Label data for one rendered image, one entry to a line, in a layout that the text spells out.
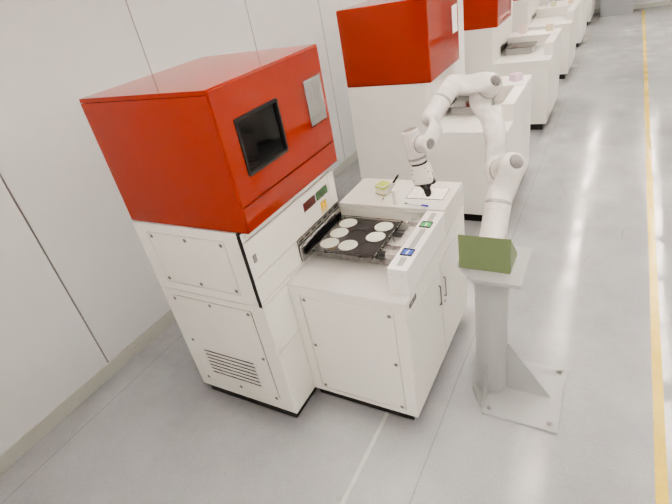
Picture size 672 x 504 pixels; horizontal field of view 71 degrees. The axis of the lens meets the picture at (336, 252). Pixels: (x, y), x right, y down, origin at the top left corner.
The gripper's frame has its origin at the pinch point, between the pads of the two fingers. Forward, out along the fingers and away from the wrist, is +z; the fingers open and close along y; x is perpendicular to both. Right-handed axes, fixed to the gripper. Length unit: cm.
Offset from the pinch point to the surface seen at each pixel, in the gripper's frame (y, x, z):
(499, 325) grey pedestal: 23, -15, 69
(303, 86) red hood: -40, -9, -65
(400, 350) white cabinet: -12, -51, 56
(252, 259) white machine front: -57, -68, -8
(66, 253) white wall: -206, -71, -23
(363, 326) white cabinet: -27, -51, 42
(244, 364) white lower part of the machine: -100, -70, 56
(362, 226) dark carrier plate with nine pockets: -41.2, -2.4, 13.4
